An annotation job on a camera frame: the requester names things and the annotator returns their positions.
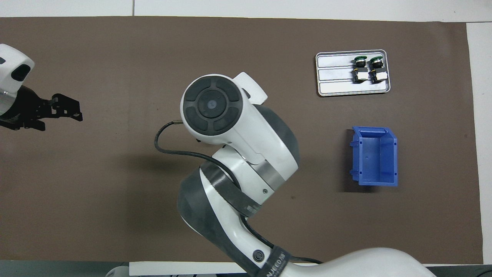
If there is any silver metal tray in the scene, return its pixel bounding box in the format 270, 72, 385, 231
315, 49, 391, 97

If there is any brown table mat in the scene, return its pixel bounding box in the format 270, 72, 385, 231
0, 16, 484, 265

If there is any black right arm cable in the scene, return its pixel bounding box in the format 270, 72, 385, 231
154, 120, 323, 266

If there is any green push button switch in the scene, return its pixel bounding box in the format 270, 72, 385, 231
352, 56, 370, 83
369, 56, 388, 83

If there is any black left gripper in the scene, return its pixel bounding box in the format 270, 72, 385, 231
0, 87, 83, 132

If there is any blue plastic storage bin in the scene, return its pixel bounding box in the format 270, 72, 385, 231
349, 126, 399, 187

